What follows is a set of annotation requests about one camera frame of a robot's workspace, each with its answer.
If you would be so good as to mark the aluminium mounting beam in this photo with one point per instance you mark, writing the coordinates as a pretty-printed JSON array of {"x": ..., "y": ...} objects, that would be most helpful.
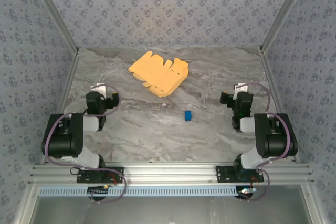
[{"x": 170, "y": 172}]

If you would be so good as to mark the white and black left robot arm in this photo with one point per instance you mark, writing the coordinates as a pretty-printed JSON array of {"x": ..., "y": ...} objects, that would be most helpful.
[{"x": 63, "y": 134}]

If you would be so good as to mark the grey metal panel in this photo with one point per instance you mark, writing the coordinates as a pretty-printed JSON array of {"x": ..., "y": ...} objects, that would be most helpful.
[{"x": 168, "y": 211}]

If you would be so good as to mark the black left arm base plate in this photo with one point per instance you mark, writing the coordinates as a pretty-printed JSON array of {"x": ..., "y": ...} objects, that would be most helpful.
[{"x": 118, "y": 174}]

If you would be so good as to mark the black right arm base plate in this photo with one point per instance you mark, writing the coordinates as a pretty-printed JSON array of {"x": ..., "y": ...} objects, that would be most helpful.
[{"x": 223, "y": 174}]

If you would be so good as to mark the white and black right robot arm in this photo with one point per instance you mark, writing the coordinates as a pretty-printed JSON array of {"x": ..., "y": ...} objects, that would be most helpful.
[{"x": 275, "y": 140}]

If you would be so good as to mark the small black adapter board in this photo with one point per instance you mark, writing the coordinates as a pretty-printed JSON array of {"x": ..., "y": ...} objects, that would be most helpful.
[
  {"x": 246, "y": 190},
  {"x": 98, "y": 190}
]

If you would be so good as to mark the aluminium table side rail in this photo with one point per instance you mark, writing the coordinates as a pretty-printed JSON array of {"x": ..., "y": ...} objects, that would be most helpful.
[
  {"x": 66, "y": 90},
  {"x": 270, "y": 77}
]

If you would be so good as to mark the aluminium frame post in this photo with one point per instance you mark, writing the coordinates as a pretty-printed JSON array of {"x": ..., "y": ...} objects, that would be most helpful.
[
  {"x": 53, "y": 11},
  {"x": 284, "y": 11}
]

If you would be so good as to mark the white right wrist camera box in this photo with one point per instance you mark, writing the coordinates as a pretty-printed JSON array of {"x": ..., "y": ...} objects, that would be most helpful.
[{"x": 242, "y": 87}]

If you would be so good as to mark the yellow paper box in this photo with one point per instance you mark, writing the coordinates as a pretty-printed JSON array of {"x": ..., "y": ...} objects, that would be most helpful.
[{"x": 157, "y": 74}]

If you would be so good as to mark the blue toy brick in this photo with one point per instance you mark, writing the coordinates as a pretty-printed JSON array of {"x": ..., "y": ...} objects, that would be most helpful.
[{"x": 188, "y": 116}]

